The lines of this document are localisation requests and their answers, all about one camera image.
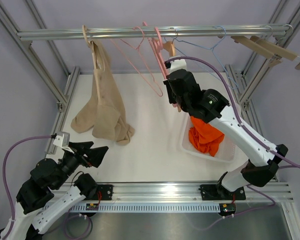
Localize beige garment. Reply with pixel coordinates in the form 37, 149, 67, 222
70, 40, 135, 146

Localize thick pink plastic hanger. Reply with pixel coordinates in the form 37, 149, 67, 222
142, 21, 178, 108

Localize aluminium front rail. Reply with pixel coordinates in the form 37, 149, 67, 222
52, 181, 295, 203

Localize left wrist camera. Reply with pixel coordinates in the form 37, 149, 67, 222
52, 131, 75, 154

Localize aluminium hanging rod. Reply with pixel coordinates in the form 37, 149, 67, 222
17, 24, 293, 41

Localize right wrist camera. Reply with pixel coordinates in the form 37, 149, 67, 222
164, 59, 187, 76

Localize orange t shirt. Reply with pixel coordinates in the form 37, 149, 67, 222
188, 116, 225, 157

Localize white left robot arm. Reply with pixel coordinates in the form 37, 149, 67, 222
0, 141, 109, 240

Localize purple cable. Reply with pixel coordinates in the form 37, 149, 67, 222
2, 134, 93, 240
166, 56, 300, 231

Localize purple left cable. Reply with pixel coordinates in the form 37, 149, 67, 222
2, 134, 93, 240

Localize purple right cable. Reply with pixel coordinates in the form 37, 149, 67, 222
166, 56, 300, 231

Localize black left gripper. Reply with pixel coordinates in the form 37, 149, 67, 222
53, 141, 109, 190

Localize blue wire hanger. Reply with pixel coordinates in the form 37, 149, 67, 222
163, 25, 245, 90

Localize white plastic basket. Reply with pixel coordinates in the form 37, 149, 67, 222
179, 115, 238, 163

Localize white slotted cable duct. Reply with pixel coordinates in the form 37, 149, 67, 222
47, 202, 221, 213

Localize thin pink wire hanger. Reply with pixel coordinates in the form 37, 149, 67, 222
110, 26, 164, 97

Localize wooden hanger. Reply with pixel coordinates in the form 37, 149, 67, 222
162, 41, 182, 113

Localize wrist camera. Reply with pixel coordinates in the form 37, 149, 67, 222
164, 59, 187, 76
52, 131, 75, 154

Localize wooden hangers at right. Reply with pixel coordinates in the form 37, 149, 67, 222
231, 36, 300, 71

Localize beige hanger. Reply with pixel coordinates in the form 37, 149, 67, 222
82, 25, 105, 71

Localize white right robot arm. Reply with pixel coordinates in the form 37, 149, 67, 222
163, 69, 288, 199

